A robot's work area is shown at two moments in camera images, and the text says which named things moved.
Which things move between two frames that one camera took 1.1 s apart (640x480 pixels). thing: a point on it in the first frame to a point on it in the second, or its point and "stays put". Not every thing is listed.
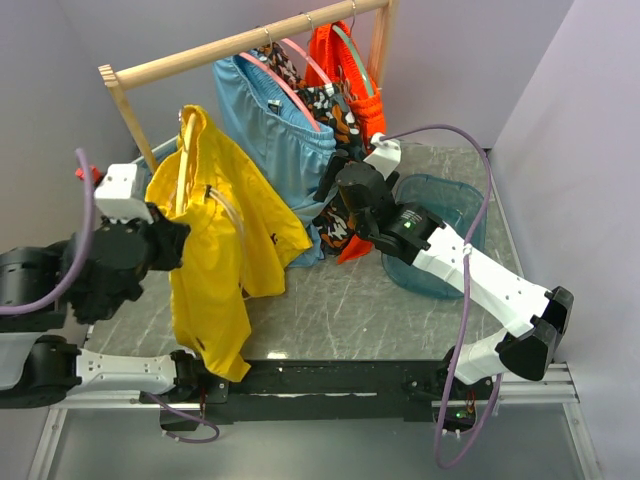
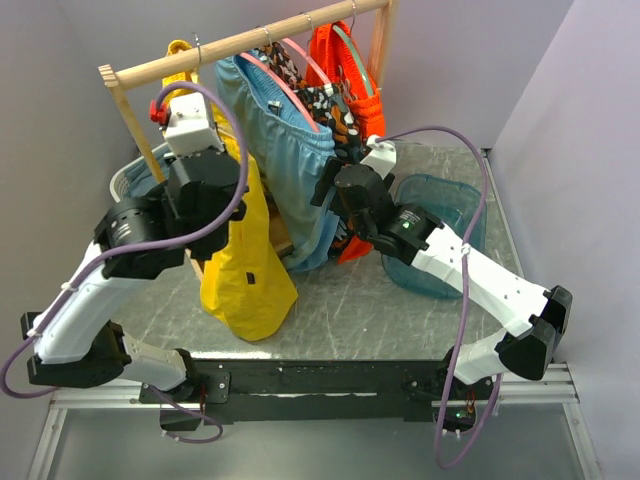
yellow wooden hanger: (187, 146) to (199, 55)
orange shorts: (337, 55) stays put
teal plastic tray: (457, 207) stays put
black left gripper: (170, 236) to (246, 190)
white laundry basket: (158, 155) to (118, 180)
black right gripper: (328, 178) stays put
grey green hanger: (349, 45) stays put
